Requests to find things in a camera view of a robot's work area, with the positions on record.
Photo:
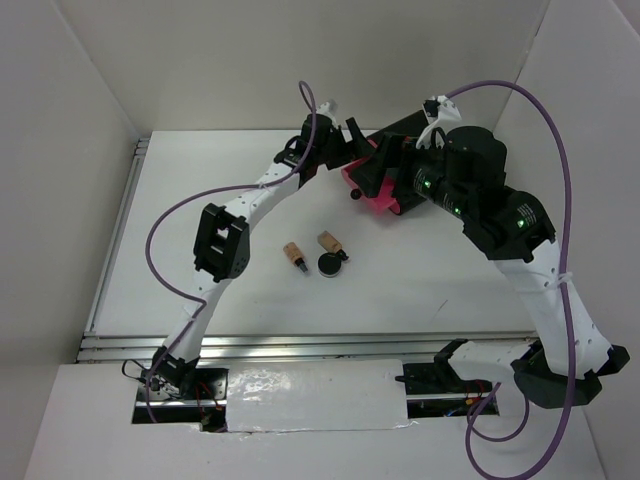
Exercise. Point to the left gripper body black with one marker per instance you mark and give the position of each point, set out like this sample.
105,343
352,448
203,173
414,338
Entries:
337,152

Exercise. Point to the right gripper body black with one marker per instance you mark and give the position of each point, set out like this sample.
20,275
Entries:
411,179

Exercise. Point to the black round compact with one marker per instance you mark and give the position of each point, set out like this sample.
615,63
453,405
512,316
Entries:
329,265

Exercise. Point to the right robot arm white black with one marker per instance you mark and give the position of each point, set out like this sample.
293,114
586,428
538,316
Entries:
463,172

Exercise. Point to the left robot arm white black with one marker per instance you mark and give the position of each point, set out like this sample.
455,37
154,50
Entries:
221,247

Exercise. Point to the black drawer organizer case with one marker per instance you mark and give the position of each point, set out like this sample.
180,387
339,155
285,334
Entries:
409,126

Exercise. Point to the beige foundation tube right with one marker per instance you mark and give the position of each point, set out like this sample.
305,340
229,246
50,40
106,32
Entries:
332,245

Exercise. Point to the beige foundation bottle left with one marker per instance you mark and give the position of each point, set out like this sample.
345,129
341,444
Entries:
296,257

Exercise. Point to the white glossy cover plate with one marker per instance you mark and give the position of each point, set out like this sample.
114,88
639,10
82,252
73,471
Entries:
337,395

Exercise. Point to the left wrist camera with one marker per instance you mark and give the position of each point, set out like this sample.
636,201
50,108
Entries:
328,108

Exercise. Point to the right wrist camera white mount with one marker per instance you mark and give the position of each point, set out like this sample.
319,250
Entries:
440,111

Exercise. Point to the aluminium front rail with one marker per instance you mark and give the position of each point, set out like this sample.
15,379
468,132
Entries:
219,349

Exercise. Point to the aluminium rail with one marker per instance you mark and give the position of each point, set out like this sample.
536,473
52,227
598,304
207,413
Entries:
219,349
139,155

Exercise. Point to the aluminium left rail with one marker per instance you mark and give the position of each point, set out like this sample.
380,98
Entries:
139,155

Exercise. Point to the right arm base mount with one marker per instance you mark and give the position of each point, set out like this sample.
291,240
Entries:
428,396

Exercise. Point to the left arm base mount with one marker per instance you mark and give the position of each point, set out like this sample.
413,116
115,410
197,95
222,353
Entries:
202,402

